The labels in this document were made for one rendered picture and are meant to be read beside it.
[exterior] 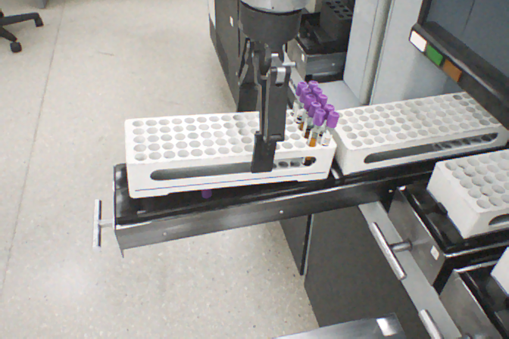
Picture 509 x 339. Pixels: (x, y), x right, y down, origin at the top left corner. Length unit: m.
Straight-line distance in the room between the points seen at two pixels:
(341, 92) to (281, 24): 0.53
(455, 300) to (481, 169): 0.19
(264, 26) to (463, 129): 0.38
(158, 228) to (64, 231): 1.15
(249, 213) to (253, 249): 0.94
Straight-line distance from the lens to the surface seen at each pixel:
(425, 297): 0.71
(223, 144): 0.62
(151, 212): 0.64
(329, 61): 1.03
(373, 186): 0.71
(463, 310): 0.64
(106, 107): 2.34
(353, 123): 0.71
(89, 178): 1.94
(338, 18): 1.01
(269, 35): 0.52
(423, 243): 0.67
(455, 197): 0.65
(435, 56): 0.69
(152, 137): 0.62
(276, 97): 0.52
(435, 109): 0.80
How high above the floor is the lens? 1.29
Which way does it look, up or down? 41 degrees down
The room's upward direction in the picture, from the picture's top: straight up
